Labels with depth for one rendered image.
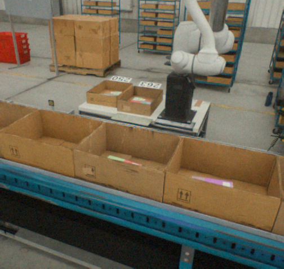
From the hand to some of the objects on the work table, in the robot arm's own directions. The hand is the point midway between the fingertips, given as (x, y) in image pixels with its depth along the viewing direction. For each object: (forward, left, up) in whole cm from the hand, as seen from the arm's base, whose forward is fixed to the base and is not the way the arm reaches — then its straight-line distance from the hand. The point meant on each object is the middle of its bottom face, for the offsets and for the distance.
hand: (187, 79), depth 188 cm
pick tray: (-22, -74, -35) cm, 85 cm away
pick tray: (-20, -43, -35) cm, 59 cm away
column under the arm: (-16, -9, -35) cm, 40 cm away
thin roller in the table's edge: (0, -7, -37) cm, 37 cm away
